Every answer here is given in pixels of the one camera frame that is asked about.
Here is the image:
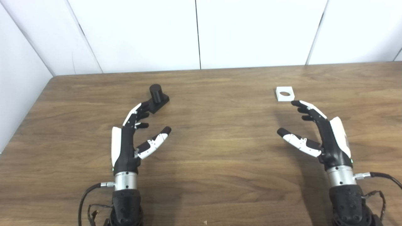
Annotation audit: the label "white and black left hand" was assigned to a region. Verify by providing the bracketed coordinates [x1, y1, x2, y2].
[111, 101, 172, 191]

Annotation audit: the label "thin right arm wires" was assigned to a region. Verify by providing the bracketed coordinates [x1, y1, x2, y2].
[361, 190, 386, 220]

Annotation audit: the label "thin left arm wires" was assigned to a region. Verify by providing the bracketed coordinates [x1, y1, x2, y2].
[87, 203, 113, 225]

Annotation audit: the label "white square piece with hole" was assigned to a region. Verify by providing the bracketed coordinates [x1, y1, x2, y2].
[275, 86, 296, 102]

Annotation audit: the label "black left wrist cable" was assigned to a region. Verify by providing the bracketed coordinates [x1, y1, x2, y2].
[78, 181, 116, 226]

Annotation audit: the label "black peg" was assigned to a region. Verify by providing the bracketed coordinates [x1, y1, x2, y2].
[148, 83, 170, 114]

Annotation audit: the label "thin arm wires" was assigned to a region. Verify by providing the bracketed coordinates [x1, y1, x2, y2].
[87, 203, 113, 225]
[361, 190, 386, 220]

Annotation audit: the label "white and black right hand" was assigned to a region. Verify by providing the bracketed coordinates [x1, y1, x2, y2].
[276, 100, 357, 188]

